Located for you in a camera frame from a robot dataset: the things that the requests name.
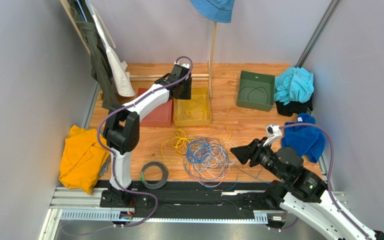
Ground aluminium rail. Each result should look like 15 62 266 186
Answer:
48 186 349 225

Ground turquoise cloth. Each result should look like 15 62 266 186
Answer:
274 67 314 105

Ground black cloth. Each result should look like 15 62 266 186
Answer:
275 99 313 117

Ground yellow cables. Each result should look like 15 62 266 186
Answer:
159 88 238 177

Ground black cable in green bin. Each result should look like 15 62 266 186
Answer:
238 85 269 106

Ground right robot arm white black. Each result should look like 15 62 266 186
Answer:
230 137 384 240

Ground blue bucket hat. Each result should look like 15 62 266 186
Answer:
190 0 235 23

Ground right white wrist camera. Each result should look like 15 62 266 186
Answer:
263 123 283 147

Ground corner aluminium profile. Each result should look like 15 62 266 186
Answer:
295 0 342 68

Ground olive green garment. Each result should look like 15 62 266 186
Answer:
67 0 119 110

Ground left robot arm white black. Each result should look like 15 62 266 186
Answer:
100 62 193 207

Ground red plastic bin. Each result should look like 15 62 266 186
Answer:
140 99 174 128

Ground coiled grey cable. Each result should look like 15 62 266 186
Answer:
139 161 170 190

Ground wooden hat stand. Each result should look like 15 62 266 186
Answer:
130 21 218 99

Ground green plastic bin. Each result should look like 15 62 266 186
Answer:
236 70 275 112

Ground yellow plastic bin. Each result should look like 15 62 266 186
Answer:
173 87 212 127

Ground wooden clothes rack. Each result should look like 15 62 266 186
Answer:
60 0 90 55

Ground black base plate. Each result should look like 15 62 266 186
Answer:
97 180 288 222

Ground white cables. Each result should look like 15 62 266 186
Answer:
185 134 273 188

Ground royal blue towel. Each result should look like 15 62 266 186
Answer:
281 125 326 163

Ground blue cables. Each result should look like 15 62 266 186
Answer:
184 134 239 191

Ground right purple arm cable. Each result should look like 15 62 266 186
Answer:
266 122 376 240

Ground yellow orange cloth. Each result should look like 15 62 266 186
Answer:
58 125 110 195

